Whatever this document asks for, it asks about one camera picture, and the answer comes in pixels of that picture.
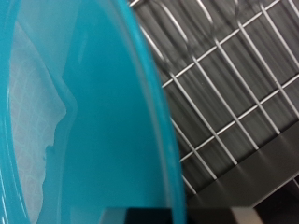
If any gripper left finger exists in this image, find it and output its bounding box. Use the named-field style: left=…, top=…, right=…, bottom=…
left=99, top=207, right=174, bottom=224

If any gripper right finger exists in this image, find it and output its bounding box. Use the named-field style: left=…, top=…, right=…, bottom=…
left=186, top=206, right=260, bottom=224

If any metal wire dish rack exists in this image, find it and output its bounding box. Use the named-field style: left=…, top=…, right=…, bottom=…
left=129, top=0, right=299, bottom=195

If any grey dish drying rack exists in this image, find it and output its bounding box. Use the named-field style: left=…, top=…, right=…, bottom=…
left=134, top=0, right=299, bottom=224

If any blue plate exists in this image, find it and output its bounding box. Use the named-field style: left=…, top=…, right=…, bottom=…
left=0, top=0, right=188, bottom=224

